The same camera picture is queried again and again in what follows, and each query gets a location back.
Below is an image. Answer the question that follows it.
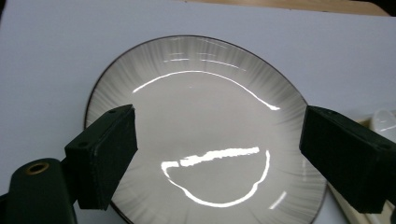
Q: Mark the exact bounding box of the pale blue table sheet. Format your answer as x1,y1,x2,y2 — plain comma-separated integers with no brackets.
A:
0,0,396,224

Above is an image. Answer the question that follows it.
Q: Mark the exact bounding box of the white ceramic spoon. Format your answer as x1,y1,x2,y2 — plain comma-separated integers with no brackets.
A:
369,107,396,142

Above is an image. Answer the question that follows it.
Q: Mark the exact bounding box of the white dark-rimmed plate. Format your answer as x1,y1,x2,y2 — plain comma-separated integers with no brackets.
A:
83,35,328,224

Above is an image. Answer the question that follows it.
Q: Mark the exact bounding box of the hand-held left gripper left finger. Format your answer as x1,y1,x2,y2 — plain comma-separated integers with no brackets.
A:
64,104,139,211

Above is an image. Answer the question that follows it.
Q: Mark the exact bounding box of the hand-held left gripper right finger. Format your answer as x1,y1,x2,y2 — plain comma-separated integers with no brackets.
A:
298,105,396,215

